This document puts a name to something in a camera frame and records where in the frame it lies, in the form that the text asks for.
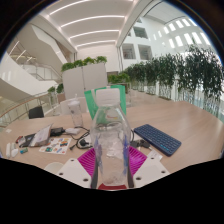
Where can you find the green tote bag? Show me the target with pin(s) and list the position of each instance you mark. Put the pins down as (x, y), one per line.
(89, 105)

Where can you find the white power strip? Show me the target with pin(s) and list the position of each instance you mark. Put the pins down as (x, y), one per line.
(8, 150)

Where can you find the white booklet on brown stand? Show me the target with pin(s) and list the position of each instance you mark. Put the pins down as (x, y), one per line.
(41, 136)

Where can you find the small potted plants by railing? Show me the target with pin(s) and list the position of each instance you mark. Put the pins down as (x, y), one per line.
(59, 89)

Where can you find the white cabinet topped with plants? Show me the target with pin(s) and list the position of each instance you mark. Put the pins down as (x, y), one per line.
(85, 80)

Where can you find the colourful sticker sheet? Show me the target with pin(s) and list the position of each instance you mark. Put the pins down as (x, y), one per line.
(55, 145)

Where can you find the black charger block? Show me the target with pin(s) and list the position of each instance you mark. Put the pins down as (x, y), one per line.
(57, 131)

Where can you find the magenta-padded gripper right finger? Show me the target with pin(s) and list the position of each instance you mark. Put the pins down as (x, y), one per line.
(150, 168)

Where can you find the dark blue keyboard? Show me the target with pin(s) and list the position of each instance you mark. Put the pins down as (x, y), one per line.
(158, 139)

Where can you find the clear tumbler with white lid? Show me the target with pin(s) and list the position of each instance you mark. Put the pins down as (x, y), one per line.
(76, 113)

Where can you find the white computer mouse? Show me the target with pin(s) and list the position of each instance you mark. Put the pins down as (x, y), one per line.
(14, 153)

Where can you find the small white packet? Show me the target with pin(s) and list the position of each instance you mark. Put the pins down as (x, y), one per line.
(154, 155)

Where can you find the small teal item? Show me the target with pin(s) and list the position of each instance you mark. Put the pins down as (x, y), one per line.
(24, 150)

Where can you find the black chair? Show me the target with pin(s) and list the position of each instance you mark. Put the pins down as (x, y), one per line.
(36, 112)

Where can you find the clear plastic bottle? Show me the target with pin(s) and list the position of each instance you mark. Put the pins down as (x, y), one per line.
(110, 133)

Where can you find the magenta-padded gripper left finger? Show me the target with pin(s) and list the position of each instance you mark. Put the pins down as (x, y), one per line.
(73, 170)

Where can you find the row of green potted trees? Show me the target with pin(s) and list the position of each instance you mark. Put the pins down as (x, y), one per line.
(186, 71)

